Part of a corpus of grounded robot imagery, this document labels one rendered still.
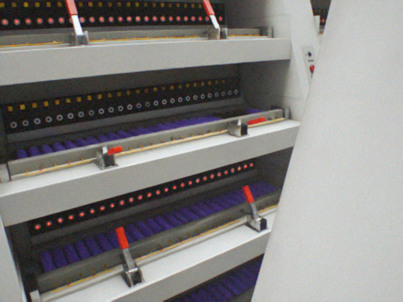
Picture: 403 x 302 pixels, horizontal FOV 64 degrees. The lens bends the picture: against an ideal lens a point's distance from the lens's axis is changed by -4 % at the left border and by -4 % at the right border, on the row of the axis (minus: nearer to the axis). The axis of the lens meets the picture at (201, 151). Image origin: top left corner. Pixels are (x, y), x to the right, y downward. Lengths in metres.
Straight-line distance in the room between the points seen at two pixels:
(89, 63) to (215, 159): 0.27
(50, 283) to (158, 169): 0.25
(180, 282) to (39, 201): 0.26
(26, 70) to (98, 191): 0.20
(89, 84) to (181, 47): 0.23
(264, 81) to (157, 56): 0.35
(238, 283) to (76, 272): 0.38
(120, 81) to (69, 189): 0.33
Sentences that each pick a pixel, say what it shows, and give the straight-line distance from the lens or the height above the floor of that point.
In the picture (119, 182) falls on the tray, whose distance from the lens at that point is 0.53.
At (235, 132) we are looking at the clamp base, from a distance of 0.65.
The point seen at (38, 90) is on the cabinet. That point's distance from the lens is 0.72.
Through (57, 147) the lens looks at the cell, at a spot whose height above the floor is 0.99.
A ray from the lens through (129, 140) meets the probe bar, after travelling 0.58.
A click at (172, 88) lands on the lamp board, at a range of 0.76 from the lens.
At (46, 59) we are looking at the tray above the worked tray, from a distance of 0.53.
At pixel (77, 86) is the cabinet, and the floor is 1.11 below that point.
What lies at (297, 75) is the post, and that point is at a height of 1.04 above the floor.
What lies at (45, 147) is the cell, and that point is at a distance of 0.62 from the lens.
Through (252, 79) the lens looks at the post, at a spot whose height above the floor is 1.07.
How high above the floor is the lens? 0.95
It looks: 3 degrees down
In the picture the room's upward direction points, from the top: 12 degrees counter-clockwise
